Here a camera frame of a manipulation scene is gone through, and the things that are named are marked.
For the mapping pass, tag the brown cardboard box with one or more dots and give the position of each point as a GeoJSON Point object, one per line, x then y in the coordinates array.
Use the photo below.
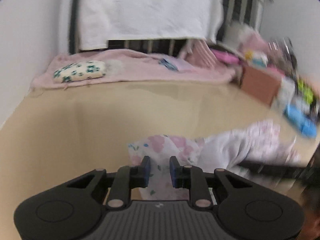
{"type": "Point", "coordinates": [260, 84]}

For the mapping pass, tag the pink blanket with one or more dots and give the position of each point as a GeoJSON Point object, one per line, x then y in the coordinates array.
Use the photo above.
{"type": "Point", "coordinates": [124, 65]}

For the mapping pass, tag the white hanging sheet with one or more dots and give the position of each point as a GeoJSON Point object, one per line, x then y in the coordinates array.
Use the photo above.
{"type": "Point", "coordinates": [100, 21]}

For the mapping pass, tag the green floral small pillow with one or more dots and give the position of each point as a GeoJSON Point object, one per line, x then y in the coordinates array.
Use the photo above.
{"type": "Point", "coordinates": [80, 71]}

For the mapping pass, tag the metal window railing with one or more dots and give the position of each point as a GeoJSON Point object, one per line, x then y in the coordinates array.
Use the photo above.
{"type": "Point", "coordinates": [244, 11]}

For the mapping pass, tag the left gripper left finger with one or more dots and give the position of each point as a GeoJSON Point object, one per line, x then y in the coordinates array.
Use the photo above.
{"type": "Point", "coordinates": [124, 180]}

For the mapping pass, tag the white printed carton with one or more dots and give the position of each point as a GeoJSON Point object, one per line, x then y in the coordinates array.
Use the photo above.
{"type": "Point", "coordinates": [284, 95]}

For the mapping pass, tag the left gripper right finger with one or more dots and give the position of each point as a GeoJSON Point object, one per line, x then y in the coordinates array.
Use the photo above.
{"type": "Point", "coordinates": [193, 179]}

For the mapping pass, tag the neon yellow green item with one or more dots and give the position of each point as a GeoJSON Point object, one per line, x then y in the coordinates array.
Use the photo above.
{"type": "Point", "coordinates": [305, 91]}

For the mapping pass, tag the magenta pink flat box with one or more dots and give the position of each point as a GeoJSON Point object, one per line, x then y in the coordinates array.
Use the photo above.
{"type": "Point", "coordinates": [225, 57]}

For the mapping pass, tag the blue plastic bag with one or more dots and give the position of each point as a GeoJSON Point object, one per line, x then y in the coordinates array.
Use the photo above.
{"type": "Point", "coordinates": [303, 124]}

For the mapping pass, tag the floral pink white garment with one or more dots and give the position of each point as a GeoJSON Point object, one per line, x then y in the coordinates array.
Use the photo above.
{"type": "Point", "coordinates": [258, 142]}

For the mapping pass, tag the yellow white plush toy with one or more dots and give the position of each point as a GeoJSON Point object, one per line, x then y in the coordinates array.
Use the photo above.
{"type": "Point", "coordinates": [256, 58]}

